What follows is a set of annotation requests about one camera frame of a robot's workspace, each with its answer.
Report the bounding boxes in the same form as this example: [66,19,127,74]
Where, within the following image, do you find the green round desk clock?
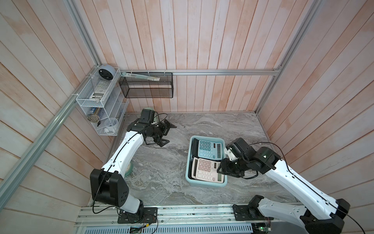
[125,162,133,177]

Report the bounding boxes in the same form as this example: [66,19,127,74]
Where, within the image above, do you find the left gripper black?
[147,118,177,146]

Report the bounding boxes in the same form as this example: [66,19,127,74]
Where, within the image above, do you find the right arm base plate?
[232,204,274,221]

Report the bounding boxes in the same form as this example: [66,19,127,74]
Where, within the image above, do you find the mint green pen cup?
[145,107,155,115]

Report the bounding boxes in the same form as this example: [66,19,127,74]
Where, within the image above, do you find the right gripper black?
[215,157,249,177]

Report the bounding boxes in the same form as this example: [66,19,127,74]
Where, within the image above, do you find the teal plastic storage box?
[185,136,228,187]

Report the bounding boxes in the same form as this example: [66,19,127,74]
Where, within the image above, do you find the black wire mesh basket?
[119,72,174,98]

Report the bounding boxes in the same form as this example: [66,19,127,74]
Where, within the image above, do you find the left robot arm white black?
[90,109,177,216]

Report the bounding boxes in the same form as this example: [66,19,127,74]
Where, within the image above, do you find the white wire mesh shelf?
[76,66,129,136]

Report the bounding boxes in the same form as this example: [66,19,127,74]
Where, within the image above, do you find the white mug on shelf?
[104,118,118,134]

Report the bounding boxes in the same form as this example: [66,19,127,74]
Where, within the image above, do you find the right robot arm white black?
[217,137,350,234]

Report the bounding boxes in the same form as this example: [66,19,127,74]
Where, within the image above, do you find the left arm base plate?
[117,206,158,224]

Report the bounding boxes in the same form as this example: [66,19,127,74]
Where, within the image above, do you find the teal calculator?
[198,140,223,161]

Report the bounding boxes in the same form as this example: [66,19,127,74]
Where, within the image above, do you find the grey round alarm clock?
[98,64,116,81]

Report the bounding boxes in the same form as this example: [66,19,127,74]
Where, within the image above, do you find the aluminium front rail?
[74,201,316,227]

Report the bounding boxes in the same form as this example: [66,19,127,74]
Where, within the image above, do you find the ruler on black basket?
[121,72,160,82]

